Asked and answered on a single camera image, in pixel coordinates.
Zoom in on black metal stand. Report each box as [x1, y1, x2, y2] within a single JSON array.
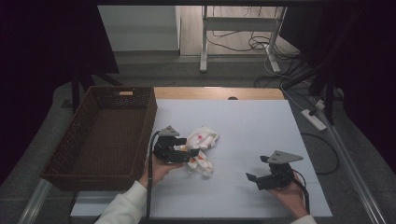
[[69, 69, 124, 113], [281, 12, 359, 126]]

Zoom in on white fruit-print pants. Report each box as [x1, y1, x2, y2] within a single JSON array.
[[177, 125, 220, 178]]

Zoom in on person's right hand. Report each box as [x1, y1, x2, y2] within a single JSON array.
[[266, 174, 310, 219]]

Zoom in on brown woven basket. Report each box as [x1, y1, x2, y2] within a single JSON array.
[[40, 86, 158, 191]]

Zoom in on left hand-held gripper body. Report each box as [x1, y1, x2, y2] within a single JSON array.
[[151, 125, 191, 165]]

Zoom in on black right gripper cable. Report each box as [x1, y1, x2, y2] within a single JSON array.
[[290, 169, 312, 216]]

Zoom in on white power strip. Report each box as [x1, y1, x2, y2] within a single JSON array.
[[300, 108, 328, 132]]

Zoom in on aluminium rail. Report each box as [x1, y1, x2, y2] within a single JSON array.
[[323, 115, 388, 224], [17, 178, 52, 224]]

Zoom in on person's left hand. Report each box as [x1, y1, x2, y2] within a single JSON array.
[[138, 155, 185, 189]]

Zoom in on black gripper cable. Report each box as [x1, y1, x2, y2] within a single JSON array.
[[145, 130, 162, 220], [290, 169, 312, 216]]

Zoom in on tangle of floor cables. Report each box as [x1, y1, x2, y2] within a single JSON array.
[[206, 6, 312, 89]]

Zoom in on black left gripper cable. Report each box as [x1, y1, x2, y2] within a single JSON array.
[[145, 130, 162, 220]]

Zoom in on white metal desk frame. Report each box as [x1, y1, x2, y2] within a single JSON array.
[[199, 5, 288, 75]]

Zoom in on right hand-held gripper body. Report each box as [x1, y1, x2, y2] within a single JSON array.
[[256, 150, 304, 191]]

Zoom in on white cabinet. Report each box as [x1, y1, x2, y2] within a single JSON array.
[[96, 5, 181, 52]]

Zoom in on dark curtain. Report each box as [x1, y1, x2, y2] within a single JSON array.
[[279, 0, 396, 175], [0, 0, 120, 188]]

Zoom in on black looped floor cable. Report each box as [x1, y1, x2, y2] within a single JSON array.
[[300, 132, 340, 175]]

